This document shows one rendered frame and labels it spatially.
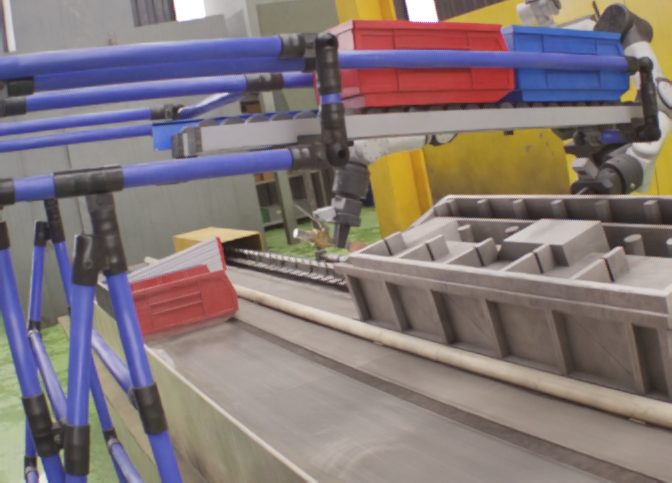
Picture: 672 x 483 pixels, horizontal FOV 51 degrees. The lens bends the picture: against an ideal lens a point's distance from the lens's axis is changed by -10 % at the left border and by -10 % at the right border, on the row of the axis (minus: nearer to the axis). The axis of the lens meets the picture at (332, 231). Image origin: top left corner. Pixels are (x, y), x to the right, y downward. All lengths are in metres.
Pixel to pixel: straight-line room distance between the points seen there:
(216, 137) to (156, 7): 10.28
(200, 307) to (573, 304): 1.29
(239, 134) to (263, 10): 8.24
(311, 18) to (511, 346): 8.42
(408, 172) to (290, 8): 4.23
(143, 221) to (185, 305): 5.14
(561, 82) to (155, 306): 1.28
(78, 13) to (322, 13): 3.07
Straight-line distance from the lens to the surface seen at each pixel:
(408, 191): 5.65
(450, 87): 1.21
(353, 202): 1.97
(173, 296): 2.15
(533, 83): 1.32
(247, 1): 9.20
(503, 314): 1.32
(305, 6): 9.51
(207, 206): 7.43
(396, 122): 1.16
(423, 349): 1.51
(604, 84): 1.45
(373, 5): 5.70
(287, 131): 1.08
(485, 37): 1.27
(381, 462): 1.10
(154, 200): 7.29
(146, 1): 11.33
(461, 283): 1.35
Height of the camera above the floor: 1.22
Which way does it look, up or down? 7 degrees down
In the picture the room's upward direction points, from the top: 11 degrees counter-clockwise
